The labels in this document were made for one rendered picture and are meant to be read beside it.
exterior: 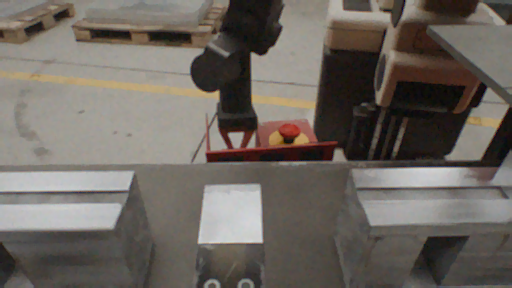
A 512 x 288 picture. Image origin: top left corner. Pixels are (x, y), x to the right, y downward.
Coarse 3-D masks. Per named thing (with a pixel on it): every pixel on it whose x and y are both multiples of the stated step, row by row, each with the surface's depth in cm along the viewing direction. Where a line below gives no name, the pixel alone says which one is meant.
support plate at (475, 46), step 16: (432, 32) 45; (448, 32) 44; (464, 32) 44; (480, 32) 44; (496, 32) 44; (448, 48) 42; (464, 48) 40; (480, 48) 40; (496, 48) 40; (464, 64) 39; (480, 64) 37; (496, 64) 37; (496, 80) 34
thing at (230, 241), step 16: (208, 192) 21; (224, 192) 21; (240, 192) 21; (256, 192) 21; (208, 208) 20; (224, 208) 20; (240, 208) 20; (256, 208) 20; (208, 224) 19; (224, 224) 19; (240, 224) 19; (256, 224) 19; (208, 240) 19; (224, 240) 19; (240, 240) 19; (256, 240) 19; (208, 256) 18; (224, 256) 18; (240, 256) 18; (256, 256) 18; (208, 272) 17; (224, 272) 17; (240, 272) 17; (256, 272) 17
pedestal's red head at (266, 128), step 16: (272, 128) 66; (304, 128) 66; (208, 144) 60; (256, 144) 68; (304, 144) 52; (320, 144) 52; (336, 144) 53; (208, 160) 52; (224, 160) 52; (240, 160) 52; (256, 160) 53; (272, 160) 53; (288, 160) 54; (304, 160) 54; (320, 160) 54
